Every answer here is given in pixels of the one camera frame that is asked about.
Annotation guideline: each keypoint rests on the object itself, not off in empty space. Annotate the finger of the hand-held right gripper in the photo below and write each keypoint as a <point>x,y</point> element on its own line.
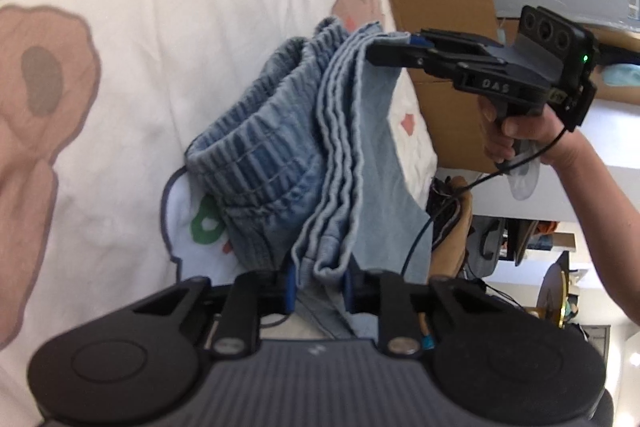
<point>400,56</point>
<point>420,41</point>

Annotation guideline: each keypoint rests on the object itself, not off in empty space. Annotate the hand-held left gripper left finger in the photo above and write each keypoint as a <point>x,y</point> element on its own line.
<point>289,292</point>

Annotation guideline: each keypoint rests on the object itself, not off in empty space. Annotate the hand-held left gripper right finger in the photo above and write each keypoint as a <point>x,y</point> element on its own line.
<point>347,292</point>

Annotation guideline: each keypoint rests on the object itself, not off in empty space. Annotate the light blue denim pants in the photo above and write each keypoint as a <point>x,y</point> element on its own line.
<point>300,157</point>

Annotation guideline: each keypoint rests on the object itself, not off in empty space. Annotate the person's right forearm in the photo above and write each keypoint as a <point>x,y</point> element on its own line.
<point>600,217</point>

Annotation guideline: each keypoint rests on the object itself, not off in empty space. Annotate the person's right hand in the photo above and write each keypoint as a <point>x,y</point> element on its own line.
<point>530,134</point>

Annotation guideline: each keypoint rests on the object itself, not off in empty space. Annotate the dark patterned folded garment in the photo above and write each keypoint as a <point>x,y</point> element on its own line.
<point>442,234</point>

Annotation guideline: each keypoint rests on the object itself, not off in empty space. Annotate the grey office chair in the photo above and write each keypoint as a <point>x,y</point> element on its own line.
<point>487,252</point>

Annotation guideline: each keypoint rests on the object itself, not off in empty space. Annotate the cream bear print blanket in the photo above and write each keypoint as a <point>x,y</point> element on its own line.
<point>150,32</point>

